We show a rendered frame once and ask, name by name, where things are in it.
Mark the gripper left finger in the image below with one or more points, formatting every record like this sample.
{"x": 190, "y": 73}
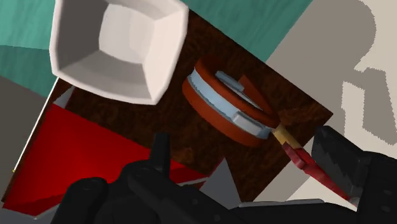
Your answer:
{"x": 145, "y": 198}

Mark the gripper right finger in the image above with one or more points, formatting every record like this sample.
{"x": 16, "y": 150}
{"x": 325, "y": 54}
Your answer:
{"x": 377, "y": 183}

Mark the brown and red table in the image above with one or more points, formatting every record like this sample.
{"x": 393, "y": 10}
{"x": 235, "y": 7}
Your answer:
{"x": 186, "y": 136}

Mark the red and blue round container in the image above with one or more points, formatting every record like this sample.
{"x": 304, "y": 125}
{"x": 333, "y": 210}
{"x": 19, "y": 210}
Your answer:
{"x": 217, "y": 114}

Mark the white square bowl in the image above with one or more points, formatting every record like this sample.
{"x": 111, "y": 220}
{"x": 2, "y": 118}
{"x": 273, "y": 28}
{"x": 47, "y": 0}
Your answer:
{"x": 124, "y": 43}

